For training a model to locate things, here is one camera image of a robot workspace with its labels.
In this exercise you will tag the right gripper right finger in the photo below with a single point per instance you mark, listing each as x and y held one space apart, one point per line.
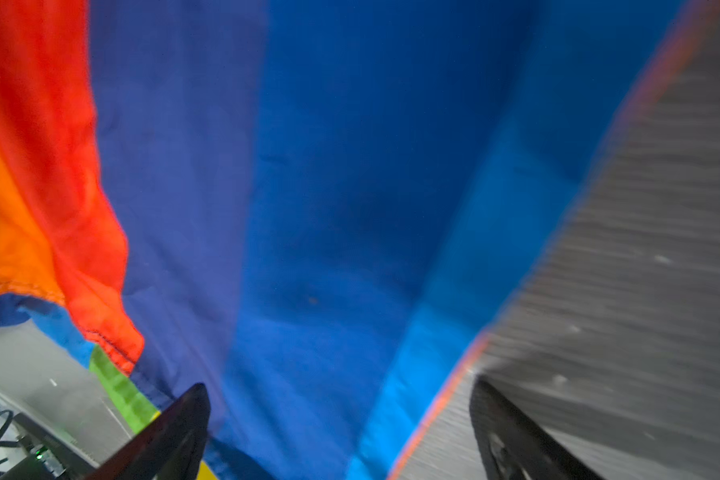
513 446

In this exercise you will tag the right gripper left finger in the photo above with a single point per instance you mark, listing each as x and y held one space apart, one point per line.
170 447

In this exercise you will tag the rainbow coloured shorts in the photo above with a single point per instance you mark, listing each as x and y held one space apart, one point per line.
315 208

